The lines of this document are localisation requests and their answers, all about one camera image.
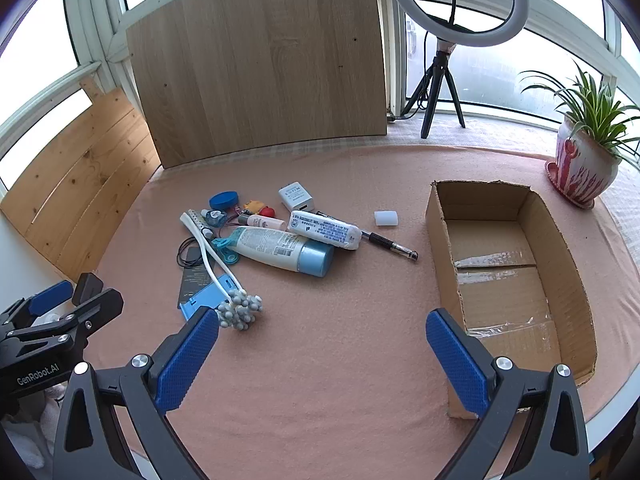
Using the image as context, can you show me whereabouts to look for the patterned slim tube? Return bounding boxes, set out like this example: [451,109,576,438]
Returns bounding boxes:
[189,208,213,238]

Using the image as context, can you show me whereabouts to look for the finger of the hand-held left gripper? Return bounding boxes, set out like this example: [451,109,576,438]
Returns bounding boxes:
[7,273,125,346]
[0,281,75,333]

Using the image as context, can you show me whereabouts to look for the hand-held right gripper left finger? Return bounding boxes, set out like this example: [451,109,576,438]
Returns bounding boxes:
[52,305,221,480]

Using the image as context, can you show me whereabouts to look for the blue round lid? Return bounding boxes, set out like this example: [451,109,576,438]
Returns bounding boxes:
[209,191,240,211]

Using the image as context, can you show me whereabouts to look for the white charger adapter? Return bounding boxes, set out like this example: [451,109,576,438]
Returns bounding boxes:
[278,183,316,212]

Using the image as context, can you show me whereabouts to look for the blue plastic phone stand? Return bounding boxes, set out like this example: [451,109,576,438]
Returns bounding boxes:
[180,274,236,322]

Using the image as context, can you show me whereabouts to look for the green spider plant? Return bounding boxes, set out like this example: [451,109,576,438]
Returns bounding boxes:
[517,60,640,171]

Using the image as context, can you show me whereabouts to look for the white cable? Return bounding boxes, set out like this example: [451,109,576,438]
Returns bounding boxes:
[180,210,265,332]

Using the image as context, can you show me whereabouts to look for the white ring light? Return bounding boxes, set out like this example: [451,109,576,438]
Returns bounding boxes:
[388,0,530,46]

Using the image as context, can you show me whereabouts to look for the cardboard box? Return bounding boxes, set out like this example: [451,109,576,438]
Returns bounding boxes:
[425,180,598,420]

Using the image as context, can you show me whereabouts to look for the dark elastic cord loops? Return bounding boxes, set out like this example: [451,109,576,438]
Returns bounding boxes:
[176,236,206,269]

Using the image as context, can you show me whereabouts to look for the pink table cloth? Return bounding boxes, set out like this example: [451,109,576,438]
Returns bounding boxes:
[82,132,631,480]

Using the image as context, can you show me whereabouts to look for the large oak wooden board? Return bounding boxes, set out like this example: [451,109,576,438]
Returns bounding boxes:
[125,0,388,170]

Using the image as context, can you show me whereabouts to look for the teal plastic clip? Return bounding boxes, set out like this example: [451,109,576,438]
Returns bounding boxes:
[212,237,241,267]

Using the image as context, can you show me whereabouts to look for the black pen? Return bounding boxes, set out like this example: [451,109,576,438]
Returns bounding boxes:
[360,230,419,262]

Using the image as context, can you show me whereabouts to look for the black tripod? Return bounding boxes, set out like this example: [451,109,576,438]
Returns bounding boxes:
[402,37,467,140]

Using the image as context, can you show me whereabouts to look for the pine plank board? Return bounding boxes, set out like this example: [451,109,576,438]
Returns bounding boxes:
[0,77,163,283]

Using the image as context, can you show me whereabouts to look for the white lotion bottle blue cap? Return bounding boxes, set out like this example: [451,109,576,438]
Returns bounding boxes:
[227,226,335,278]

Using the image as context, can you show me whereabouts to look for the dark rectangular card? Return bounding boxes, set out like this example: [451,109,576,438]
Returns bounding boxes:
[176,255,217,311]

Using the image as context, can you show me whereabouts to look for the white printed tissue packet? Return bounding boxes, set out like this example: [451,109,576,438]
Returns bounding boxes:
[288,210,362,251]

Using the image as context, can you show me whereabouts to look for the red and white flowerpot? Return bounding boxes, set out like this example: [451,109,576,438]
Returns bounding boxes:
[555,115,623,206]

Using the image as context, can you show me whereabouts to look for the person's left hand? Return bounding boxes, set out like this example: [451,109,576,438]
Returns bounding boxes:
[0,412,53,480]

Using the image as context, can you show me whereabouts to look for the red flowerpot saucer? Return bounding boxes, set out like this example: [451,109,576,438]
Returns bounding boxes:
[545,160,598,209]

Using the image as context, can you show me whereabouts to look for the small pink bottle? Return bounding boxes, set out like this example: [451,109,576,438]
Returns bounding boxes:
[237,214,283,231]

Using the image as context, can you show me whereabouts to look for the black power cable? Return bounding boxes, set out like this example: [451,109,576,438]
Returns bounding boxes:
[387,30,431,122]

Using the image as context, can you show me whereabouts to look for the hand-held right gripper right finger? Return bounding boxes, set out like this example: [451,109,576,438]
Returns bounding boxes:
[425,308,591,480]

